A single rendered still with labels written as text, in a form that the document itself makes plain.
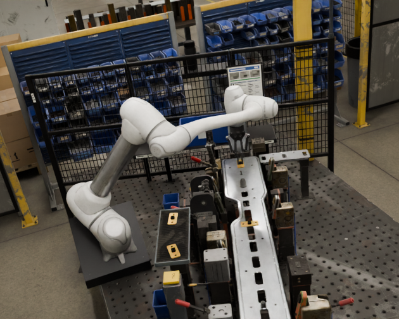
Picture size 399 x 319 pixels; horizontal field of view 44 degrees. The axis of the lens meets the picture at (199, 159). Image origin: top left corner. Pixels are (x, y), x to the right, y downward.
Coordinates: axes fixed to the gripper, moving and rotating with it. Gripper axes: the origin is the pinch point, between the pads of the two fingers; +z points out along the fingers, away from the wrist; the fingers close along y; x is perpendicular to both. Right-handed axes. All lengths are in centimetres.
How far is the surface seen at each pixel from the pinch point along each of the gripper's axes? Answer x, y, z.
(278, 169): -7.3, 19.9, 6.3
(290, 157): 12.2, 29.6, 10.7
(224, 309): -105, -15, 5
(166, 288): -99, -35, -2
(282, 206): -41.9, 16.8, 6.3
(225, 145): 32.4, -6.7, 8.1
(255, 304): -98, -3, 11
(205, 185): -36.5, -18.9, -7.2
